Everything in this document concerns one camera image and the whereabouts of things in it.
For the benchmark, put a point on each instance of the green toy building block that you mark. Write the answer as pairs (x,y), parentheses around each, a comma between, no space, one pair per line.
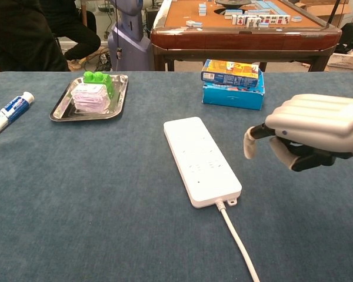
(100,80)

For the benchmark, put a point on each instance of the blue table cloth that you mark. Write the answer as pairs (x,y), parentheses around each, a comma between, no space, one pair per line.
(106,191)

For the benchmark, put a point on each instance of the white power strip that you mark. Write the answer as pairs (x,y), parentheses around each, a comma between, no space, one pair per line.
(200,158)

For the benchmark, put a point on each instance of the row of mahjong tiles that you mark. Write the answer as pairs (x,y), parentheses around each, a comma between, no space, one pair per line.
(259,20)

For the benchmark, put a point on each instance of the white plastic basket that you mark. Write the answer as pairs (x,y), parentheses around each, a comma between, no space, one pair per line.
(346,61)

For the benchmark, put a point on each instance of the purple tissue pack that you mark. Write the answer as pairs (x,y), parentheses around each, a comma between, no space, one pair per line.
(90,98)

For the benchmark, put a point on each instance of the blue cardboard box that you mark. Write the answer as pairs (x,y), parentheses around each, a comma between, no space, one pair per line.
(233,95)

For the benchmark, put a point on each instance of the purple robot base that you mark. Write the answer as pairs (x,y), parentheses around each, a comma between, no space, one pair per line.
(129,44)

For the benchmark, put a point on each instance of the person in black clothes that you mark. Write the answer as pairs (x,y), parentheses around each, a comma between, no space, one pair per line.
(32,32)

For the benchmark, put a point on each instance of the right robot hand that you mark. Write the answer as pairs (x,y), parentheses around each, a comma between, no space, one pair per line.
(317,117)

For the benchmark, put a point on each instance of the stainless steel tray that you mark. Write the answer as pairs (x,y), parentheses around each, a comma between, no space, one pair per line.
(89,101)

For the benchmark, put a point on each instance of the yellow and blue box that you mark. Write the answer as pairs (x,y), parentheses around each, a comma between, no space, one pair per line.
(229,73)

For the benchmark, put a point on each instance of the brown mahjong table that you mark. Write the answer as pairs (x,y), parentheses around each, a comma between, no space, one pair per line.
(244,32)

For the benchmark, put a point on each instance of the white and blue toothpaste tube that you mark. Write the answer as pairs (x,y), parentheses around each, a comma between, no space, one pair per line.
(9,113)

